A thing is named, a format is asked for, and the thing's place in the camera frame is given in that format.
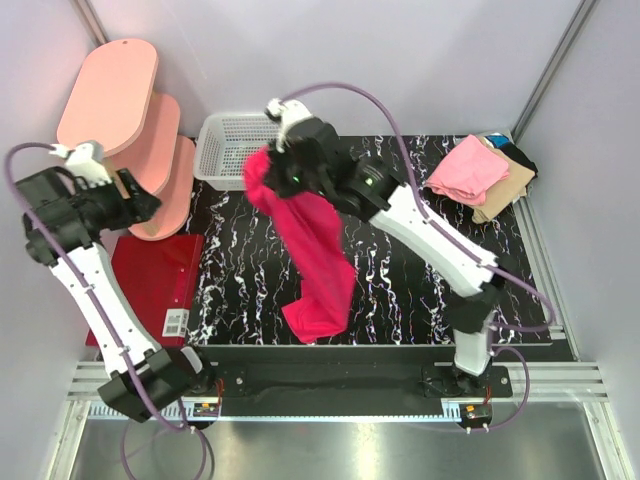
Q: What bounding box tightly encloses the magenta t shirt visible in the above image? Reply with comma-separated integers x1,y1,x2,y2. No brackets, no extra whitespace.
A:
243,148,356,344

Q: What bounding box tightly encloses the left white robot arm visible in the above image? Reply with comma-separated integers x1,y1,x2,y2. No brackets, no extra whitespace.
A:
15,167,216,423

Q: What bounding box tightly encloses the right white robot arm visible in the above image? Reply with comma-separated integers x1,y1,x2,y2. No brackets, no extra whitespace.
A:
266,113,503,397

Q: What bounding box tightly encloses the white plastic basket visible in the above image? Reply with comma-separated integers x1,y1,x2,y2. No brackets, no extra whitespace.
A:
193,113,278,191

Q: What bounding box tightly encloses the red box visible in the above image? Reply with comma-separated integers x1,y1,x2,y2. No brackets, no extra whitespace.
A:
111,234,204,347

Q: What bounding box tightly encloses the pink three-tier shelf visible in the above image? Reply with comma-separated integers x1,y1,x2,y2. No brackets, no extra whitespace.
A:
56,38,195,241

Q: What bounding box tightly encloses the folded pink t shirt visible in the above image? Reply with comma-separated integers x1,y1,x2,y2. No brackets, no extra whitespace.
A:
425,135,509,207

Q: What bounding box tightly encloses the black marble pattern mat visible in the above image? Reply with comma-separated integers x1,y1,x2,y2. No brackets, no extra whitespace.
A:
187,134,554,347

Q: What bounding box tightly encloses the folded blue white garment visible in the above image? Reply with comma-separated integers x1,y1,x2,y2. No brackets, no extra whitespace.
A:
478,132,512,149

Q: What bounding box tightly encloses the folded beige t shirt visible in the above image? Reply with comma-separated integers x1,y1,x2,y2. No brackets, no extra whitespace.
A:
472,150,534,224

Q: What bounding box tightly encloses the folded black t shirt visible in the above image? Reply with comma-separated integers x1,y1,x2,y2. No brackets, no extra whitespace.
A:
499,142,539,178

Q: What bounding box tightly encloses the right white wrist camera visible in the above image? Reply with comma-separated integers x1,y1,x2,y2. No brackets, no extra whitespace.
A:
265,98,313,153

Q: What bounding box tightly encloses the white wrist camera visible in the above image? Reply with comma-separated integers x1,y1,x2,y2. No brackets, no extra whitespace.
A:
50,140,113,188
265,98,313,153

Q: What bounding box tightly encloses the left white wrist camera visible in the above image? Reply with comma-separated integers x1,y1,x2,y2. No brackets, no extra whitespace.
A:
50,140,113,188

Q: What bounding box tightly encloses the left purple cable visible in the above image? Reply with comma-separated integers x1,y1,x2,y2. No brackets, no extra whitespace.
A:
3,141,216,479

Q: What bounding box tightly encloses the purple cable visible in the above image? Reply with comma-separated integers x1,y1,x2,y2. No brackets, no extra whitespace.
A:
3,141,216,479
274,82,557,432

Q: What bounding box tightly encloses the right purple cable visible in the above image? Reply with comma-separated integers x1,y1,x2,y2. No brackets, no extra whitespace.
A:
274,82,557,432

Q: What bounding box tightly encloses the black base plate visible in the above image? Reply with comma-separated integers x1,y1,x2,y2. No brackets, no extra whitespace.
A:
184,345,513,399

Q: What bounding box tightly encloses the aluminium rail frame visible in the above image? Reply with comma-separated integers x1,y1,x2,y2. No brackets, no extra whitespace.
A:
49,199,636,480

